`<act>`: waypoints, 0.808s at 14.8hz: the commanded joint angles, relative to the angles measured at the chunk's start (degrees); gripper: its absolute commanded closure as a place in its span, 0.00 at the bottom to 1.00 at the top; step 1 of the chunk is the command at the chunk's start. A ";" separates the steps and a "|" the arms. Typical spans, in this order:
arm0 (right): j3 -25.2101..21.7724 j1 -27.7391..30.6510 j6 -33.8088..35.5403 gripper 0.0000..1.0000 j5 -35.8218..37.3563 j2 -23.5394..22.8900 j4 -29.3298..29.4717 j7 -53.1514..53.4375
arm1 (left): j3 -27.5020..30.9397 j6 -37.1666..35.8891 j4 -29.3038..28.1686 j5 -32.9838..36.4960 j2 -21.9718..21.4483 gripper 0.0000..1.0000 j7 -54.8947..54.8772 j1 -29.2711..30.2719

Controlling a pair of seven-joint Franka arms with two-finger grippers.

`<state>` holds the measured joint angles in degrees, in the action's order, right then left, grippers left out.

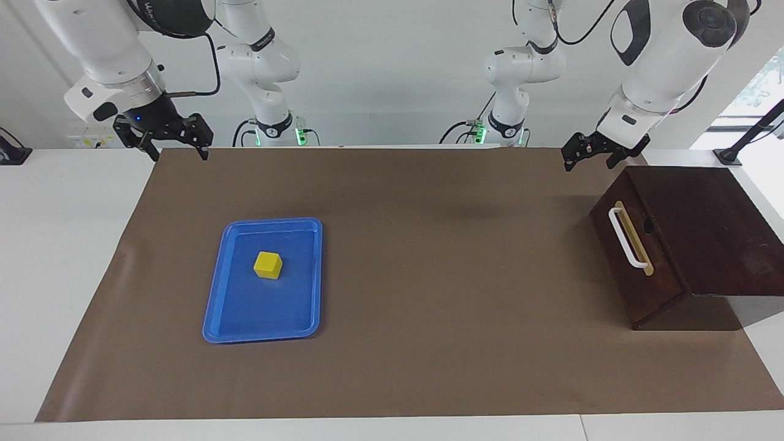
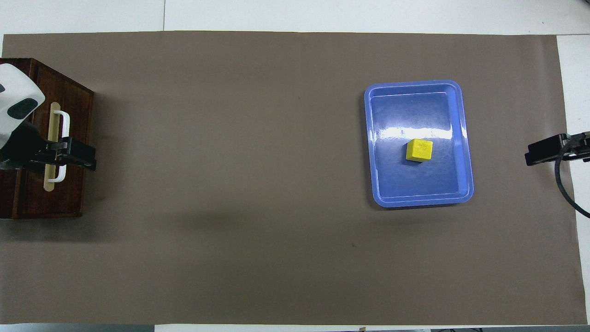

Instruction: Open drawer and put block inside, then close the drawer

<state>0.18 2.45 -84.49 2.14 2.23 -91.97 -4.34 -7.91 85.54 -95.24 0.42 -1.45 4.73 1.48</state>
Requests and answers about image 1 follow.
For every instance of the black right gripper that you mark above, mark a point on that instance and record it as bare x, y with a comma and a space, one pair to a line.
156, 122

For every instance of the yellow block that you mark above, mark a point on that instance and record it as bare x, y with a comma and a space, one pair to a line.
268, 264

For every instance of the black angled stand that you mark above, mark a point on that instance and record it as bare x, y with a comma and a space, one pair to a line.
750, 131

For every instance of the white wall socket strip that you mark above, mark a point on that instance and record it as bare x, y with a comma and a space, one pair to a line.
86, 141

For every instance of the black table clamp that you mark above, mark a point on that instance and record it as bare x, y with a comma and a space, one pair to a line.
12, 153

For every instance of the dark wooden cabinet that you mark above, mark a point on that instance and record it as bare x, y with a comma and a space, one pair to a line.
716, 233

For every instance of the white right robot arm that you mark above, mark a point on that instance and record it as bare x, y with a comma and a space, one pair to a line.
104, 43

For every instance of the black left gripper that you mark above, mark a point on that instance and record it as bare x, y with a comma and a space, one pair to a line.
615, 149

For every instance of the brown paper mat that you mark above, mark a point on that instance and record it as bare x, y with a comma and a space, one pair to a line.
429, 306

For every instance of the blue plastic tray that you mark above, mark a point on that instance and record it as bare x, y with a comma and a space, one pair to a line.
245, 312

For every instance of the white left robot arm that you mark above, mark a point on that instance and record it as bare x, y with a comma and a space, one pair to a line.
661, 61

